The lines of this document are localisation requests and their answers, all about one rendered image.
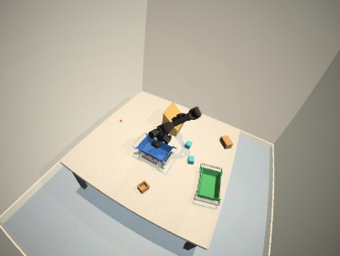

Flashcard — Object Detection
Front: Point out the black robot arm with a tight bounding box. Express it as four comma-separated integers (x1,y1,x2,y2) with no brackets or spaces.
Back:
148,107,202,144

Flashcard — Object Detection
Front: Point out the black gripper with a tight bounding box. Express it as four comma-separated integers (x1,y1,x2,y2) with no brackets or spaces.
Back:
151,134,164,149

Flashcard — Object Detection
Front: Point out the teal cube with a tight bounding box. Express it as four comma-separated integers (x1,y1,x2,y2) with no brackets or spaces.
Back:
188,155,195,165
185,140,192,150

